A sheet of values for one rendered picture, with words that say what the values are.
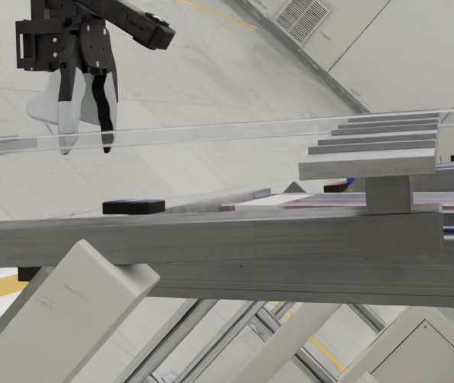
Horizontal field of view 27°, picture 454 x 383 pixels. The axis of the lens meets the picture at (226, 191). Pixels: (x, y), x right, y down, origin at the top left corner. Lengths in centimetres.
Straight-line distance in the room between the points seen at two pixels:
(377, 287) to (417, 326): 149
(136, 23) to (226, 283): 30
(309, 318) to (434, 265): 113
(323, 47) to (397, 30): 77
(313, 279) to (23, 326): 29
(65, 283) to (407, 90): 913
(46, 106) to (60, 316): 37
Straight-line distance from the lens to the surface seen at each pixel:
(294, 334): 200
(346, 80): 988
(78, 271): 70
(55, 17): 108
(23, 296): 95
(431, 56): 976
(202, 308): 168
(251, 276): 90
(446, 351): 237
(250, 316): 241
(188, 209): 123
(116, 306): 70
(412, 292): 87
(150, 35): 102
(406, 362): 239
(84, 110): 112
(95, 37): 106
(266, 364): 203
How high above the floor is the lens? 110
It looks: 15 degrees down
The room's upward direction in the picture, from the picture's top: 41 degrees clockwise
